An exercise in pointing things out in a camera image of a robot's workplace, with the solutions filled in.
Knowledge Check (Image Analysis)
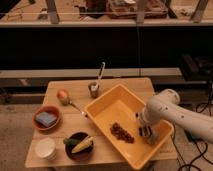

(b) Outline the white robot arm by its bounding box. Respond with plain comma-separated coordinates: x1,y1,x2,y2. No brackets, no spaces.
137,89,213,144

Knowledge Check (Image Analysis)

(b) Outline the yellow plastic tray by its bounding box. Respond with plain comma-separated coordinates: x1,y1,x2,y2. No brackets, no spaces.
85,84,173,170

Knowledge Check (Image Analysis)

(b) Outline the brown crumbs pile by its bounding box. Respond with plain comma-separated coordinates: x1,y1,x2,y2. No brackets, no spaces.
110,122,135,144

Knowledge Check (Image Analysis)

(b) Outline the yellow corn cob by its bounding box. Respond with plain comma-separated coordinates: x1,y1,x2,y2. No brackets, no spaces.
72,136,93,153

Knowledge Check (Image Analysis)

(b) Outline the small brown cup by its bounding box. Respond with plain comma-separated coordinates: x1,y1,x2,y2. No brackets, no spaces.
88,82,100,98

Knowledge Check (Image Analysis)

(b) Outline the metal spoon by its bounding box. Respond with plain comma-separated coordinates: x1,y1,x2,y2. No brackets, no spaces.
60,100,87,117

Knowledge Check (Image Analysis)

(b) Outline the white brush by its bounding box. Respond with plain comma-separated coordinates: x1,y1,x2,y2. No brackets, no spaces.
91,62,105,91

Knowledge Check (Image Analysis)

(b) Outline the dark brown bowl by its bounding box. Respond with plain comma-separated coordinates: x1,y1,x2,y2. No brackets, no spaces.
63,132,94,161

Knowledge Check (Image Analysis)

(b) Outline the green cucumber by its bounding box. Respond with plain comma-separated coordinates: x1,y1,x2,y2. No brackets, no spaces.
63,138,80,145

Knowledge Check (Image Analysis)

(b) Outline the wooden table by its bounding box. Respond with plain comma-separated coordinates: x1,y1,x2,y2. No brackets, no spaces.
25,78,177,168

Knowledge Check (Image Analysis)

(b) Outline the orange bowl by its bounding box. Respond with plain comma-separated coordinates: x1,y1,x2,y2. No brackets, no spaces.
32,105,62,131

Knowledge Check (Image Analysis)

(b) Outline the blue sponge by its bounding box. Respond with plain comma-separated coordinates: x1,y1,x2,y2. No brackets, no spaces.
36,112,57,127

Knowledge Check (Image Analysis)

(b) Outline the white cup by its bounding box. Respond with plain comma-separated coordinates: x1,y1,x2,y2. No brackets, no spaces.
35,138,56,160

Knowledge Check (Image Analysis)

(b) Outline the black cable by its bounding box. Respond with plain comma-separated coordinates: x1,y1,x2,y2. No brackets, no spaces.
172,99,213,171

